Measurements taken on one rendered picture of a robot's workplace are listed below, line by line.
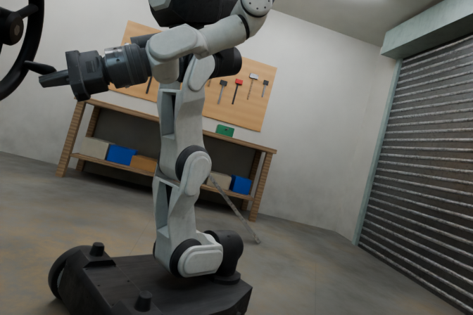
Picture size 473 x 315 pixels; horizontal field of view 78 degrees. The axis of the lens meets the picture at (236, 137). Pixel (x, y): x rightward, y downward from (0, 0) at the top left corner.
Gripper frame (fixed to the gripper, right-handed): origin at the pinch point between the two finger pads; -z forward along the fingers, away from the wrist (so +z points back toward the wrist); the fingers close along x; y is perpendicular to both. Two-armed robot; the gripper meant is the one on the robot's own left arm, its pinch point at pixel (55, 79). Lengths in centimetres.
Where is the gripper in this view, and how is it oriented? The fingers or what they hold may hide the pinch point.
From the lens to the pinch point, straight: 73.9
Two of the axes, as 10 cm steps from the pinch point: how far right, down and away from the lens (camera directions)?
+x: -3.5, -8.5, 4.0
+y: 1.2, -4.6, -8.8
